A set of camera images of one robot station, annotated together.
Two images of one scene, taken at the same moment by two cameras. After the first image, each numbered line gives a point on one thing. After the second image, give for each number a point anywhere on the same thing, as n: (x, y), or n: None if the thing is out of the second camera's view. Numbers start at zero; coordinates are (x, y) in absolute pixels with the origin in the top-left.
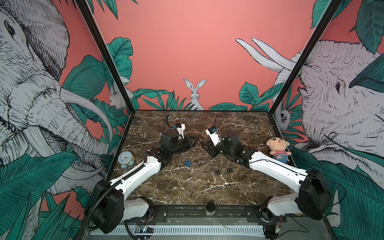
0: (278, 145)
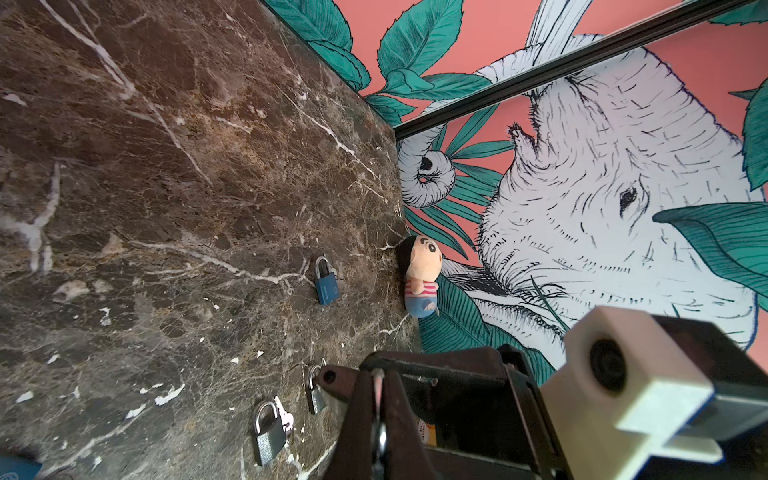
0: (422, 260)
